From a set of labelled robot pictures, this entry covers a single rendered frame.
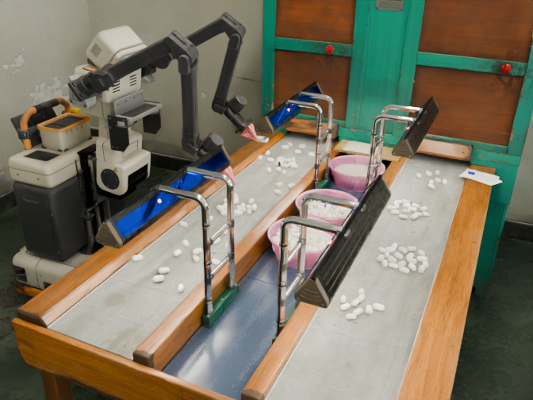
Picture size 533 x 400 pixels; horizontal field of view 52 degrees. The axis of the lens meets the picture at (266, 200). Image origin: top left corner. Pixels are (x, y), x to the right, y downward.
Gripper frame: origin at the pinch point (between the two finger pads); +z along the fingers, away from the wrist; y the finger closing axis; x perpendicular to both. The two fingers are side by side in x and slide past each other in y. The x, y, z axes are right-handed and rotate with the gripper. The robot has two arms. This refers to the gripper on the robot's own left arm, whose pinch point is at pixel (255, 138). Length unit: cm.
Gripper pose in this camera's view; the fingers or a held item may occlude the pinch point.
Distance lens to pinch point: 268.1
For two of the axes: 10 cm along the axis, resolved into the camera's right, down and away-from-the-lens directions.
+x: -5.9, 5.6, 5.8
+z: 6.9, 7.3, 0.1
